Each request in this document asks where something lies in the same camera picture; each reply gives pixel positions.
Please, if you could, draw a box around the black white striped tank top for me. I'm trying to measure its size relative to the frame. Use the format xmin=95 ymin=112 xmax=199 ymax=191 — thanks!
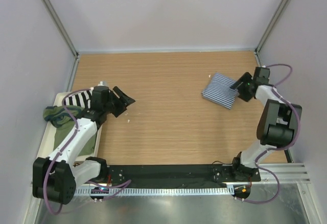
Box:
xmin=62 ymin=88 xmax=93 ymax=109

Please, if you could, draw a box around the olive green tank top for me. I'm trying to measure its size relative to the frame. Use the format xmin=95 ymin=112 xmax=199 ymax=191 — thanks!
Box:
xmin=43 ymin=106 xmax=97 ymax=156

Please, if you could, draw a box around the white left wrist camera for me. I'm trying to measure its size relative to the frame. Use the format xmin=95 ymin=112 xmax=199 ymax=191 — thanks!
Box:
xmin=98 ymin=81 xmax=109 ymax=87

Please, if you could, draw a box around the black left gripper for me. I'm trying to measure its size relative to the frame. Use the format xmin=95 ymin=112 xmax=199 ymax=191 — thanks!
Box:
xmin=103 ymin=86 xmax=134 ymax=117

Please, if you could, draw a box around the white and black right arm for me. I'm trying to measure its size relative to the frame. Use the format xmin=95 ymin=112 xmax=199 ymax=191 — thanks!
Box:
xmin=230 ymin=67 xmax=302 ymax=181

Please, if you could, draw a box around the blue white striped tank top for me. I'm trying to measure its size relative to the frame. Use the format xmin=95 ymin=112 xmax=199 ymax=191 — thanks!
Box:
xmin=201 ymin=73 xmax=238 ymax=109

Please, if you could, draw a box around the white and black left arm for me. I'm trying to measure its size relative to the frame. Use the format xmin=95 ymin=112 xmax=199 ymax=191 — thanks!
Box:
xmin=32 ymin=83 xmax=135 ymax=205

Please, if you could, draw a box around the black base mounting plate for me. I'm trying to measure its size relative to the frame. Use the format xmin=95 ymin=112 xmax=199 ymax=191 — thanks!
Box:
xmin=90 ymin=164 xmax=261 ymax=189

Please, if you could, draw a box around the white slotted cable duct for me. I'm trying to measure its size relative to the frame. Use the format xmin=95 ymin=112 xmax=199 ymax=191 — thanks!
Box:
xmin=75 ymin=186 xmax=234 ymax=197

